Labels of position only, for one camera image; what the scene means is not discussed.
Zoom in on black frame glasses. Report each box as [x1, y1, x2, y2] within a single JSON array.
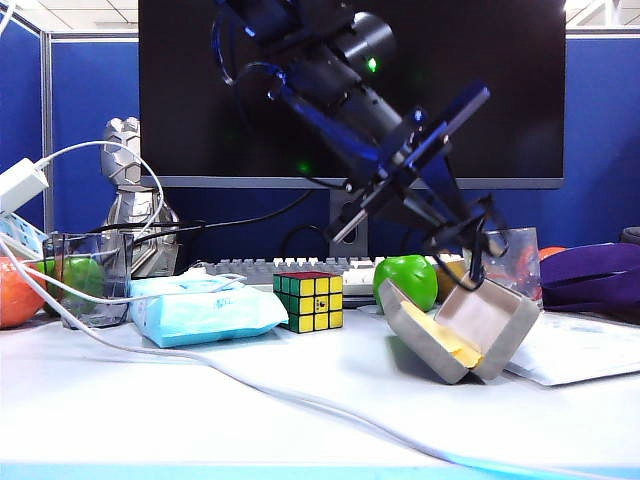
[[424, 192, 512, 294]]

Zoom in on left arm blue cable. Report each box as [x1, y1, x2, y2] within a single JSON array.
[[212, 9, 289, 104]]

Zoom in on light blue wet wipes pack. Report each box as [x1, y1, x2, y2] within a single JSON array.
[[128, 272, 290, 350]]

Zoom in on green apple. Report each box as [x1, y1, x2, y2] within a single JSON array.
[[34, 256, 105, 306], [372, 254, 439, 312]]

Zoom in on clear glass with red print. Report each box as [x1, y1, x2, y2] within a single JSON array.
[[462, 227, 544, 311]]

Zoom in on grey and white keyboard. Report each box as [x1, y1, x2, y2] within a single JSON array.
[[192, 254, 464, 307]]

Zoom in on grey partition post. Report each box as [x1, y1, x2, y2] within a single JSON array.
[[39, 29, 54, 234]]

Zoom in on brown kiwi fruit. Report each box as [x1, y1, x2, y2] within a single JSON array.
[[433, 259, 469, 301]]

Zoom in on grey monitor stand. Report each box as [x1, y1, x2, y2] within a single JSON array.
[[328, 189, 369, 259]]

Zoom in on black cable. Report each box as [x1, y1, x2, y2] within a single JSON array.
[[87, 189, 314, 251], [279, 224, 331, 259]]

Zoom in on black computer monitor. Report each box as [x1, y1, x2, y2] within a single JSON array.
[[138, 0, 567, 191]]

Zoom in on rubiks cube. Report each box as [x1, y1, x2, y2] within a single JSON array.
[[272, 271, 345, 335]]

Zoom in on silver armoured fist figurine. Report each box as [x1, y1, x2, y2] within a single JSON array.
[[99, 116, 181, 279]]

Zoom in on orange round fruit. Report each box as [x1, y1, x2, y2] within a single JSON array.
[[0, 255, 47, 330]]

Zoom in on white power adapter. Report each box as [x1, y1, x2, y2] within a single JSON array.
[[0, 157, 51, 214]]

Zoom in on smoky clear plastic cup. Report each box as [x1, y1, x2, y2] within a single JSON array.
[[41, 232, 135, 329]]

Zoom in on purple fabric bag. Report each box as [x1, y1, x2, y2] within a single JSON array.
[[538, 243, 640, 316]]

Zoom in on blue and white box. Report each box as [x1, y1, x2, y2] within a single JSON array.
[[0, 212, 51, 261]]

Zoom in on thin white cable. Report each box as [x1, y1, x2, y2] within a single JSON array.
[[0, 140, 249, 306]]

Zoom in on thick white cable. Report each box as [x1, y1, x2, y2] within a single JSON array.
[[0, 234, 640, 479]]

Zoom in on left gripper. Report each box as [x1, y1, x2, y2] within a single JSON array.
[[325, 83, 494, 246]]

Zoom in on grey glasses case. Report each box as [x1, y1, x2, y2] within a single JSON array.
[[377, 277, 542, 385]]

